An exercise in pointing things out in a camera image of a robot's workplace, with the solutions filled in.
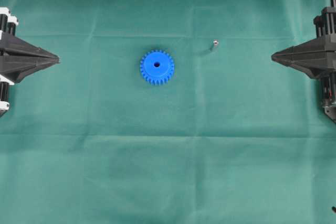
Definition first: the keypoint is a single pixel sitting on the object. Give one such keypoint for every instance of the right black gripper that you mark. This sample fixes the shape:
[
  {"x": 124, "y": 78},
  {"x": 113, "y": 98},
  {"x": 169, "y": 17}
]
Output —
[{"x": 316, "y": 58}]

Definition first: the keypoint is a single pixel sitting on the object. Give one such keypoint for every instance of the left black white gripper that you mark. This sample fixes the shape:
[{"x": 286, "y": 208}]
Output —
[{"x": 15, "y": 68}]

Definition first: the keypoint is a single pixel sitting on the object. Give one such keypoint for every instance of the grey metal shaft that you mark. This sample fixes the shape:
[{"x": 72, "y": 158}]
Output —
[{"x": 214, "y": 45}]

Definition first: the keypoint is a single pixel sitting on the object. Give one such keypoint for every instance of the blue plastic gear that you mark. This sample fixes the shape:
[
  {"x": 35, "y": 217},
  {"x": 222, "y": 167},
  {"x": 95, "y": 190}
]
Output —
[{"x": 157, "y": 67}]

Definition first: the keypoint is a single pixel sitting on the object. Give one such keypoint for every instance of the green table cloth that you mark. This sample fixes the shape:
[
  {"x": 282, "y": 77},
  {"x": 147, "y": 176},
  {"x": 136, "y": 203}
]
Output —
[{"x": 233, "y": 137}]

